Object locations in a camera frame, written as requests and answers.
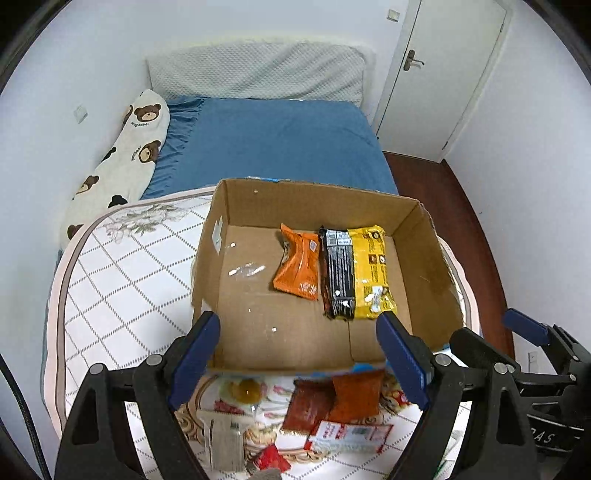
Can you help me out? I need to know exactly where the blue bed sheet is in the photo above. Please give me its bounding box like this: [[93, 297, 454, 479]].
[[41, 95, 400, 407]]

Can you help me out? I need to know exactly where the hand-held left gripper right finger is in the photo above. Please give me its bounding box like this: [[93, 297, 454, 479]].
[[375, 310, 541, 480]]

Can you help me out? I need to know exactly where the clear braised egg packet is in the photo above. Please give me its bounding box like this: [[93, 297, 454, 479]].
[[221, 376, 269, 407]]

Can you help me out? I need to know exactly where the orange red snack packet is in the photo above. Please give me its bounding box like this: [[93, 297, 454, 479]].
[[332, 369, 386, 423]]

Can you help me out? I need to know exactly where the red and white packet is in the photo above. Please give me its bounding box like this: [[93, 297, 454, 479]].
[[305, 420, 393, 454]]

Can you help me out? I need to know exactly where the grey textured pillow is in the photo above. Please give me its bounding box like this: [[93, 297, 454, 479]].
[[145, 41, 377, 116]]

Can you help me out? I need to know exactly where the black cable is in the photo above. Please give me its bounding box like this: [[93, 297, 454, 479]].
[[0, 355, 51, 480]]

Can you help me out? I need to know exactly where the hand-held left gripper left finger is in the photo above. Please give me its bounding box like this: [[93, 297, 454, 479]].
[[54, 311, 221, 480]]

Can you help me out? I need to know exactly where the dark red snack packet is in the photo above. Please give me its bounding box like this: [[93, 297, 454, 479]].
[[281, 381, 335, 435]]

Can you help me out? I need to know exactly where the yellow snack packet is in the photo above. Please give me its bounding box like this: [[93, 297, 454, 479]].
[[346, 224, 398, 320]]

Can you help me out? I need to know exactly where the small red packet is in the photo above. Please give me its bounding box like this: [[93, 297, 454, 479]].
[[252, 445, 291, 474]]

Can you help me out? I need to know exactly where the white door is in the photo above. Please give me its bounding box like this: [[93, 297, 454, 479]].
[[372, 0, 513, 162]]

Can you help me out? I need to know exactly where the long silver white packet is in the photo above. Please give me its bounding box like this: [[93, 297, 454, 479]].
[[198, 408, 245, 472]]

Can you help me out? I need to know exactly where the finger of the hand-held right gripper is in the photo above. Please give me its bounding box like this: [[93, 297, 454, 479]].
[[449, 327, 532, 384], [502, 308, 591, 384]]

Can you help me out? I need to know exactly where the cardboard box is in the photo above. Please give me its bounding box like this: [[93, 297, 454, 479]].
[[191, 178, 465, 372]]

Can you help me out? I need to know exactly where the black snack packet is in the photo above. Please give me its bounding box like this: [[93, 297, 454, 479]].
[[318, 225, 358, 320]]

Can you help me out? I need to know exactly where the bear print body pillow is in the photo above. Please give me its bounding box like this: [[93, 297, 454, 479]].
[[59, 89, 171, 245]]

